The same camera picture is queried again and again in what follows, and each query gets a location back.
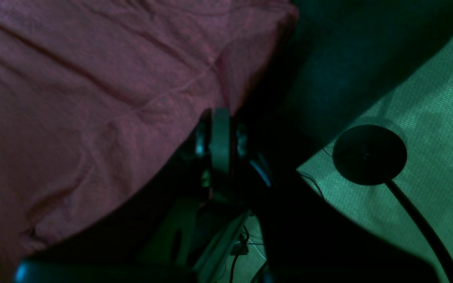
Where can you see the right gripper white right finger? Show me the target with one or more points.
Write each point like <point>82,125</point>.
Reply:
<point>221,151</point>

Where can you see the black round base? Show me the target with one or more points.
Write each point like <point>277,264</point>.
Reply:
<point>369,155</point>

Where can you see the red long-sleeve T-shirt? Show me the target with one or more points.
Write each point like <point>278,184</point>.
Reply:
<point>95,96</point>

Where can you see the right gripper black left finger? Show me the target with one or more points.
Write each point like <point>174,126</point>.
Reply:
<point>30,271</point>

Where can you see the black table cloth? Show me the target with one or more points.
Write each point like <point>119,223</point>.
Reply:
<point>350,63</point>

